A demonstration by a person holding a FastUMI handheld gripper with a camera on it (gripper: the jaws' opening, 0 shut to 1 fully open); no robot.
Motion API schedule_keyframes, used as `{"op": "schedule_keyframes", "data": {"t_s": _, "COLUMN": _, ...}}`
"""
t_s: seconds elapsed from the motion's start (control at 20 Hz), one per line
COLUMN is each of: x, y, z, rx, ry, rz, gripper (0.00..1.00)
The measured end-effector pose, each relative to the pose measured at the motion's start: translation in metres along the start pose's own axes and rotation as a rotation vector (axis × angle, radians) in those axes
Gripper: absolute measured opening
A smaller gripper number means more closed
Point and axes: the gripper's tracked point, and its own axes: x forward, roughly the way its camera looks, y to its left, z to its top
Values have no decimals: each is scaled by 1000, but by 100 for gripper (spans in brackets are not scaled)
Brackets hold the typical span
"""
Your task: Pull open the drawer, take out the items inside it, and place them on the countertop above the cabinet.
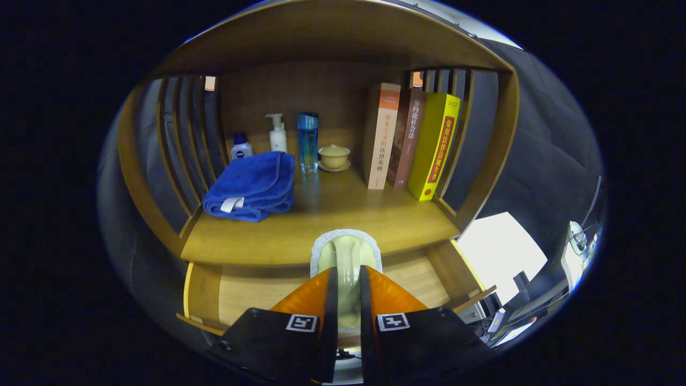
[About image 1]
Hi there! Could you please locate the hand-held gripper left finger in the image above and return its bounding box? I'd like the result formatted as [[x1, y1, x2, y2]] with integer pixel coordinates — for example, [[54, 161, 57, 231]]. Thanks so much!
[[217, 266, 339, 384]]

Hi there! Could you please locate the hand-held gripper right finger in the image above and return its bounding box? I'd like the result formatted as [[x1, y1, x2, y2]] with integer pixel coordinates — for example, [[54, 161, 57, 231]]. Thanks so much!
[[359, 264, 491, 384]]

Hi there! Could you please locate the pale green sponge brush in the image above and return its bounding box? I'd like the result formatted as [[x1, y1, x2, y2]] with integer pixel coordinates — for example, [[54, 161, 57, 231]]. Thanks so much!
[[310, 229, 383, 329]]

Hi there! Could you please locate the wooden drawer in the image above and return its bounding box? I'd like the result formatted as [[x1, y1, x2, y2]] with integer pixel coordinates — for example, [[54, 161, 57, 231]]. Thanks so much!
[[177, 239, 496, 349]]

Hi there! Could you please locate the wooden countertop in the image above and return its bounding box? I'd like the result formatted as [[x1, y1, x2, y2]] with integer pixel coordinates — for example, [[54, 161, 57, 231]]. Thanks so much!
[[181, 161, 461, 267]]

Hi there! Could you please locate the wooden cabinet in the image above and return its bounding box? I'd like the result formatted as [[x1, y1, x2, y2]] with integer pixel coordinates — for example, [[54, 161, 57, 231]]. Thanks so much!
[[117, 0, 520, 349]]

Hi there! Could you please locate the blue folded towel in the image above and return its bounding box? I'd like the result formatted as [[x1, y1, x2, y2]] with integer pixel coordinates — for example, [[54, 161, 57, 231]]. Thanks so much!
[[203, 151, 296, 222]]

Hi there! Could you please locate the beige lidded tea cup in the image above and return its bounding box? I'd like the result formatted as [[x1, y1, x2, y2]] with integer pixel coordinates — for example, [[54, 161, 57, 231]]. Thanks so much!
[[317, 144, 352, 173]]

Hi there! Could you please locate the tall blue bottle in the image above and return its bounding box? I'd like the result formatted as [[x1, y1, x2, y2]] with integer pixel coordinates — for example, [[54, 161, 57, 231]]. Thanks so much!
[[297, 112, 319, 174]]

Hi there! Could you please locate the beige book orange band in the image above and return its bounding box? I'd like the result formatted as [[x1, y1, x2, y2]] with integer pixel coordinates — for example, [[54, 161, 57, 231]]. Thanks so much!
[[367, 82, 401, 190]]

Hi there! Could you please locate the yellow book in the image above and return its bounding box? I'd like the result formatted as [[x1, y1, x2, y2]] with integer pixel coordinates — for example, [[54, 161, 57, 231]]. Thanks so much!
[[407, 93, 461, 202]]

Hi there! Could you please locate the white pump bottle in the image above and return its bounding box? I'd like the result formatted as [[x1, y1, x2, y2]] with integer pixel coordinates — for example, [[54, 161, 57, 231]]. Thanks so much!
[[265, 113, 288, 154]]

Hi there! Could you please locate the brown book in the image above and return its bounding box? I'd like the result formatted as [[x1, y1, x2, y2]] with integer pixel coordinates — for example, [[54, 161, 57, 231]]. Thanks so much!
[[387, 88, 427, 189]]

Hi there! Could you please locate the small white blue-capped bottle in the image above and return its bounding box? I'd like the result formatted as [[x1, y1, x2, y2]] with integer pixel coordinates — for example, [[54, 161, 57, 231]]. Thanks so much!
[[230, 132, 255, 160]]

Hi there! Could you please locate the white cup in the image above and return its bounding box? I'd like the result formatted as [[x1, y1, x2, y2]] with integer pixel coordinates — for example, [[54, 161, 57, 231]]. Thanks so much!
[[568, 221, 589, 255]]

